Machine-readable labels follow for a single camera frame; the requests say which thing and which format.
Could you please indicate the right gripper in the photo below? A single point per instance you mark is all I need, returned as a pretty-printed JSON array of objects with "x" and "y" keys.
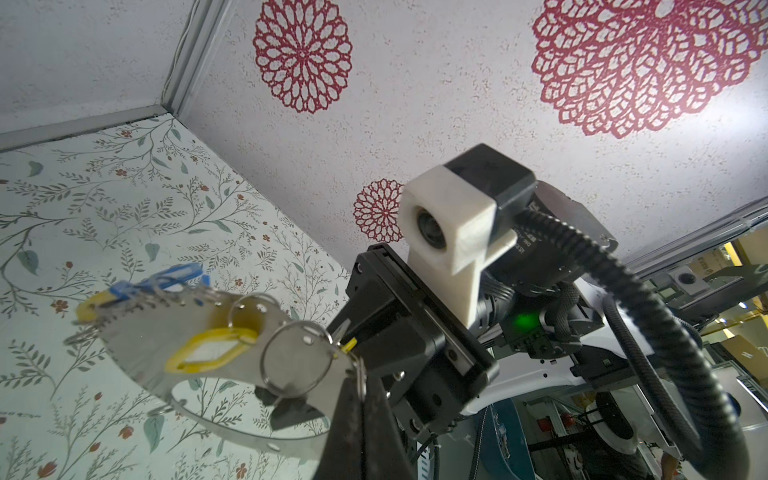
[{"x": 430, "y": 364}]

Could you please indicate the blue key tag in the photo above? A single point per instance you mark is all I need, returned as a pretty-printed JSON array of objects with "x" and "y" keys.
[{"x": 181, "y": 275}]

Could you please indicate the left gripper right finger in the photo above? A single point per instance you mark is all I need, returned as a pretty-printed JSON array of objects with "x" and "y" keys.
[{"x": 383, "y": 454}]

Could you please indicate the yellow key tag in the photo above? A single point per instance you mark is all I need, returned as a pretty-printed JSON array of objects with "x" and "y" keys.
[
  {"x": 88, "y": 310},
  {"x": 349, "y": 346},
  {"x": 211, "y": 350}
]

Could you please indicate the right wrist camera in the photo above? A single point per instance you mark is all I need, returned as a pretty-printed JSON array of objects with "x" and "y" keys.
[{"x": 457, "y": 220}]

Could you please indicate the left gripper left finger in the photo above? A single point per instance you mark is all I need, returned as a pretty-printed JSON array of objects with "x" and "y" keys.
[{"x": 342, "y": 457}]

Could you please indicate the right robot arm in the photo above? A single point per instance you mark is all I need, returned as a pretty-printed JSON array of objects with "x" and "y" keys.
[{"x": 530, "y": 308}]

